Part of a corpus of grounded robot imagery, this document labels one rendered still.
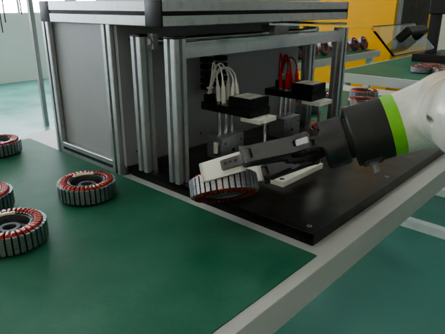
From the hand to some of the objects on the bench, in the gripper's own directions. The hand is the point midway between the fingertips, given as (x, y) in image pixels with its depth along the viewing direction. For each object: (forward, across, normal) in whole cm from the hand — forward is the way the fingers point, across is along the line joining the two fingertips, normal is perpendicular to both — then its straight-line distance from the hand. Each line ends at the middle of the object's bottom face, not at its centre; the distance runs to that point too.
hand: (224, 175), depth 73 cm
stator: (+34, -10, -3) cm, 36 cm away
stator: (-33, +114, +40) cm, 125 cm away
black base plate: (-8, +37, +6) cm, 39 cm away
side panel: (+38, +24, +18) cm, 49 cm away
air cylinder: (+7, +31, +12) cm, 34 cm away
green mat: (+42, -8, +1) cm, 42 cm away
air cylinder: (-5, +51, +18) cm, 54 cm away
